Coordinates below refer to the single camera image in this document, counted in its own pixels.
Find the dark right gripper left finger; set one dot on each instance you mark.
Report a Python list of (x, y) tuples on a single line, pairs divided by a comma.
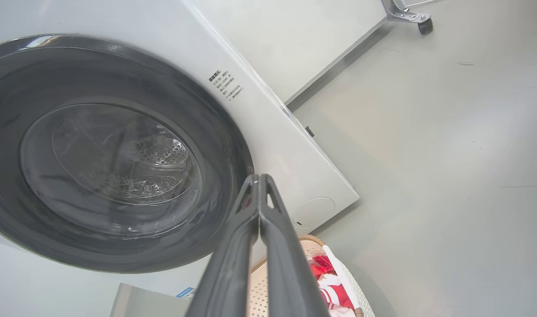
[(228, 273)]

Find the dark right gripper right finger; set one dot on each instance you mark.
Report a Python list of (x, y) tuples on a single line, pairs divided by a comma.
[(286, 273)]

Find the cream perforated laundry basket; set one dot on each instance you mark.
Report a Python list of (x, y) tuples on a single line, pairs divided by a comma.
[(345, 277)]

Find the blue energy label sticker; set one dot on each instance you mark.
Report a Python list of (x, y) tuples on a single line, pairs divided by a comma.
[(187, 293)]

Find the red and white garment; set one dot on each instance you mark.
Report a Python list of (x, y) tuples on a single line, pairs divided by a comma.
[(334, 297)]

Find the round filter cover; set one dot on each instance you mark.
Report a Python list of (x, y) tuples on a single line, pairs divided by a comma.
[(314, 212)]

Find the printed text sticker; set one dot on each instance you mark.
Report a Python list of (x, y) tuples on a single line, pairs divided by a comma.
[(226, 86)]

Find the white front-load washing machine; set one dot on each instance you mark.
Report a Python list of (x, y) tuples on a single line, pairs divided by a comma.
[(162, 26)]

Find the round black washer door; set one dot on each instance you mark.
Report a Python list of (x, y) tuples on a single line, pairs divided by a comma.
[(12, 132)]

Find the long metal caster leg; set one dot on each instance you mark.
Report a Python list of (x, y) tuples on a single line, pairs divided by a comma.
[(405, 15)]

